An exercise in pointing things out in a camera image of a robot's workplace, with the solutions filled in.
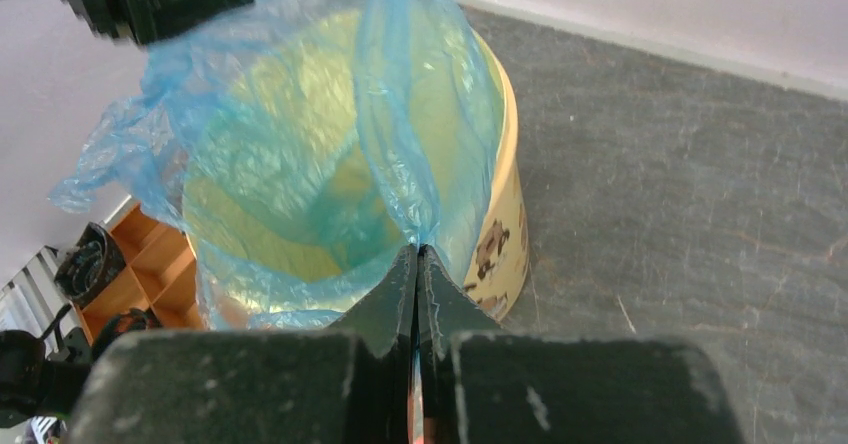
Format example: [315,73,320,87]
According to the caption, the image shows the black coiled roll bottom left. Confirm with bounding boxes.
[54,222,126,308]

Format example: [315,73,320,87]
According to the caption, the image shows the wooden compartment tray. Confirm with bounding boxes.
[76,205,204,342]

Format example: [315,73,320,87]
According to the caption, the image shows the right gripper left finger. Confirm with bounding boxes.
[68,246,418,443]

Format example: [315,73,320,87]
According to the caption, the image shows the yellow plastic trash bin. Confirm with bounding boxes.
[183,5,528,329]

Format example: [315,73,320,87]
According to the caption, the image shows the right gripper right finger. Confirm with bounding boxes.
[417,246,744,443]

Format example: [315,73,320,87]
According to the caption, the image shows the black coiled roll bottom centre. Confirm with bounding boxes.
[91,308,162,361]

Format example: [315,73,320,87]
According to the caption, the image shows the blue plastic trash bag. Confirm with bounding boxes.
[51,0,503,329]

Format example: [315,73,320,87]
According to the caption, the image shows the black coiled roll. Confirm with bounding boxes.
[54,222,126,308]
[91,308,162,361]

